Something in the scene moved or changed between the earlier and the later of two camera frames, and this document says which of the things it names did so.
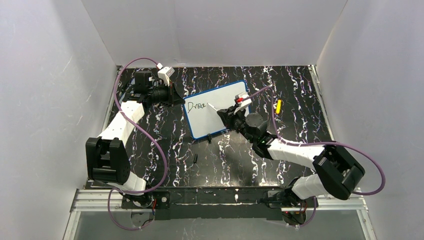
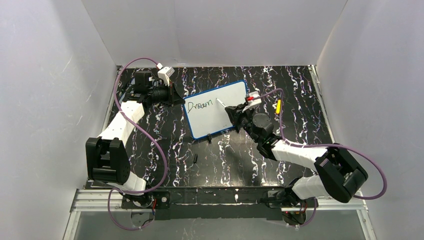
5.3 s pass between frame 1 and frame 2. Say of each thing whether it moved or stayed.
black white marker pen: moved
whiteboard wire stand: stayed
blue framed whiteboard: stayed
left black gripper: stayed
